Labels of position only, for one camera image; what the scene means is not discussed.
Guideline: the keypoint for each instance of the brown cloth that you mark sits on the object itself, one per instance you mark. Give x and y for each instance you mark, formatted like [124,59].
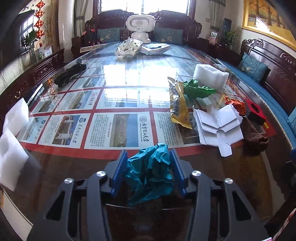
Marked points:
[254,142]

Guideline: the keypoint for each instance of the green paper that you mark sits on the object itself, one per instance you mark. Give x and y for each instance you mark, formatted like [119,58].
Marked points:
[192,90]

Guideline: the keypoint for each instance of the potted plant left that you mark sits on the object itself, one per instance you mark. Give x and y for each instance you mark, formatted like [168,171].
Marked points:
[28,42]

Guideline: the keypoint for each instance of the white toy robot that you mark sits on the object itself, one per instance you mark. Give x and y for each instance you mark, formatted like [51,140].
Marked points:
[140,25]

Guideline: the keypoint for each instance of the white foam piece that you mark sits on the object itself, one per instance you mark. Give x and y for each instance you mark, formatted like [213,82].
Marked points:
[17,117]
[13,159]

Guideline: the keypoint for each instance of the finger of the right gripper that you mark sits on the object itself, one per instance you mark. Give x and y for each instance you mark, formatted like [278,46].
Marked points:
[293,156]

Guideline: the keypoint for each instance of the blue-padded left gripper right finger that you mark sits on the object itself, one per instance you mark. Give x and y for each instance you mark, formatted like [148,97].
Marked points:
[220,209]

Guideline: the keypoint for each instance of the white foam piece near left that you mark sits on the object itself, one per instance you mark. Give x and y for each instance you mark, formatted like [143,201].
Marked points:
[13,159]

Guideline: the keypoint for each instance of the orange paper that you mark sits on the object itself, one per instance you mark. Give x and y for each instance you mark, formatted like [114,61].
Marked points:
[240,106]

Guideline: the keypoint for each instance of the dark wooden side sofa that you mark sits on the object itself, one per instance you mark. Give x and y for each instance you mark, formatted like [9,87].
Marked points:
[277,88]

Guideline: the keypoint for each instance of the crumpled white plastic bag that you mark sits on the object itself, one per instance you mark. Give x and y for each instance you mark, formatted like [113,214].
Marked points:
[128,48]

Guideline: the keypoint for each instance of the red black foam block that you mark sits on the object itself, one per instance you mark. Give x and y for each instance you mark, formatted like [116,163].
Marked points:
[254,112]

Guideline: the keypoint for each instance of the potted plant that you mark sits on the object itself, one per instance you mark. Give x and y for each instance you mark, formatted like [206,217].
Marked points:
[28,42]
[229,39]

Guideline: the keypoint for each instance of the white blue plastic package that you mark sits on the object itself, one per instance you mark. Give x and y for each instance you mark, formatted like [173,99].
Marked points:
[154,49]

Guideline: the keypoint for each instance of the teal paper ball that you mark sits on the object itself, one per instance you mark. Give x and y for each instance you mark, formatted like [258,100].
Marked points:
[148,174]

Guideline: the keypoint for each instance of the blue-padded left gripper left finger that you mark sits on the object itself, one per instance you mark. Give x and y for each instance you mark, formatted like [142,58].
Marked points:
[60,218]

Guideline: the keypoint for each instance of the blue cushion far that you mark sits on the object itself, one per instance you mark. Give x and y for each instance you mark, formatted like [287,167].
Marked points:
[252,67]

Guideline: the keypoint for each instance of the potted plant right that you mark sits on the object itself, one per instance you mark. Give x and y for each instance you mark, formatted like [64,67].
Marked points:
[229,39]

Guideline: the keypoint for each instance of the red chinese knot decoration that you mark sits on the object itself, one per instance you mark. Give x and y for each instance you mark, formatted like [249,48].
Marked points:
[38,14]

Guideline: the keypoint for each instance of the blue cushion near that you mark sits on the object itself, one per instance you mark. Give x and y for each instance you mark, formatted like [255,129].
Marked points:
[291,120]

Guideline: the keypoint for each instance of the clear plastic bag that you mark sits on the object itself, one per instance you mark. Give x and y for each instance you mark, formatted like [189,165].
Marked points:
[221,67]

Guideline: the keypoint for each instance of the blue cushion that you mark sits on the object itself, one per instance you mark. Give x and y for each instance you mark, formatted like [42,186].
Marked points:
[252,67]
[291,120]

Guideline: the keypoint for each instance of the gold framed landscape painting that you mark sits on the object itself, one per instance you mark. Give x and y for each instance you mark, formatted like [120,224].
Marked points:
[260,17]

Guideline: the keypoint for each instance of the yellow snack wrapper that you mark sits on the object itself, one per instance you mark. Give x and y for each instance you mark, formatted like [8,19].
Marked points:
[178,107]

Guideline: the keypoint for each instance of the teal cushion sofa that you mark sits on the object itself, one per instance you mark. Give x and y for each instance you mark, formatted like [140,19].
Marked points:
[108,35]
[168,35]

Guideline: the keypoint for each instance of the white paper carton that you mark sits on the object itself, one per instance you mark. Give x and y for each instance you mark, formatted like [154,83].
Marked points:
[219,128]

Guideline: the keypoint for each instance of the teal cushion far sofa left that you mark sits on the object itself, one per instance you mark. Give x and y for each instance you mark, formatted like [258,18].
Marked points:
[108,35]

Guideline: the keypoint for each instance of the white foam piece far left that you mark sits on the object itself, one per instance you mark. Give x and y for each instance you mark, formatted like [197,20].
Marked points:
[17,117]

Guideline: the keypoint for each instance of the teal cushion far sofa right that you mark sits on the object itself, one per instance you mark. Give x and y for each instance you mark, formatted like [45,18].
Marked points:
[168,35]

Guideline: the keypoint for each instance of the white foam block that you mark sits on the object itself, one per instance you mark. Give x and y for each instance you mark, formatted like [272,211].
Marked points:
[208,75]

